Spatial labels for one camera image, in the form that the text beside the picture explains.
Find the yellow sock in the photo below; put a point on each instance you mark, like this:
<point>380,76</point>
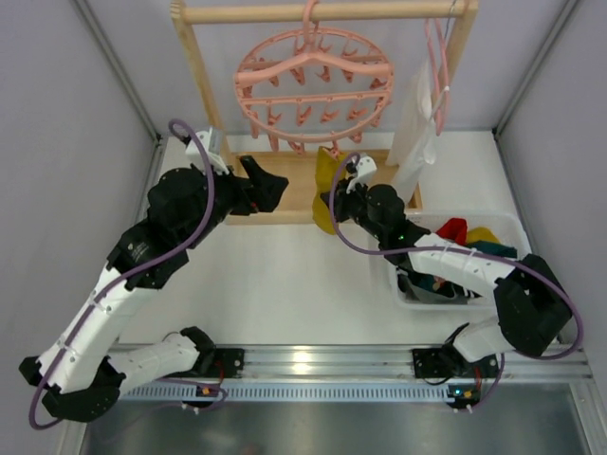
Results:
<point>481,234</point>
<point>327,164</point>

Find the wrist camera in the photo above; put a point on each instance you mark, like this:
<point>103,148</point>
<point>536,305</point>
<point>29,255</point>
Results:
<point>211,140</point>
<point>362,169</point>

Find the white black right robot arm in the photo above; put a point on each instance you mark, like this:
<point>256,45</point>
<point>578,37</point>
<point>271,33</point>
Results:
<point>530,307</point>

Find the pink clothes hanger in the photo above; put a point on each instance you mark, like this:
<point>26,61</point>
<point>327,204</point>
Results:
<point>439,66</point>

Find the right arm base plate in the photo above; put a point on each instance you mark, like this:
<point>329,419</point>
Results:
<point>441,363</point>

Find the grey slotted cable duct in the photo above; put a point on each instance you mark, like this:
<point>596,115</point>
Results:
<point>306,392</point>

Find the pink round clip hanger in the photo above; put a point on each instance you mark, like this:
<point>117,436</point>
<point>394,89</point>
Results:
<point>313,84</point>

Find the aluminium mounting rail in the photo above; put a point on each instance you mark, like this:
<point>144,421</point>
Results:
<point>385,362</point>

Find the white perforated plastic basket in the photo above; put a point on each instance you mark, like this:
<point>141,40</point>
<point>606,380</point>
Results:
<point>496,233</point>

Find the wooden clothes rack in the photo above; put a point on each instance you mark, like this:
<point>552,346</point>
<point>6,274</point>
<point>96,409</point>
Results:
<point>456,17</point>

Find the white cloth garment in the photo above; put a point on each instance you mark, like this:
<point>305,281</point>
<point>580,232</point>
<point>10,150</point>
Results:
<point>410,150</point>

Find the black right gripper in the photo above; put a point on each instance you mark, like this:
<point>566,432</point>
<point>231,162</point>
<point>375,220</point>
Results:
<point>346,201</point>

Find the red green christmas sock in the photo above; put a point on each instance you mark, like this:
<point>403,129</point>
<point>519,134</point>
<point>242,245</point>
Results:
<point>494,249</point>

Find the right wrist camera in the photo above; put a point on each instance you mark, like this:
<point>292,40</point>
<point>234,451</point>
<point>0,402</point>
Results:
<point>362,169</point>

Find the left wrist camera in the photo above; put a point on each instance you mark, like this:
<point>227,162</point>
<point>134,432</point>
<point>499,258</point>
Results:
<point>211,140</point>

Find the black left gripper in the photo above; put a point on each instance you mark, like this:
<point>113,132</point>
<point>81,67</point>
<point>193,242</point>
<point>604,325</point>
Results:
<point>245,191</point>

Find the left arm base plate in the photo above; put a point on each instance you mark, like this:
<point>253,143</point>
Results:
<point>225,363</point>

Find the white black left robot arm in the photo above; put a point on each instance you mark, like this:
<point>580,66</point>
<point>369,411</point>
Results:
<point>77,379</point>

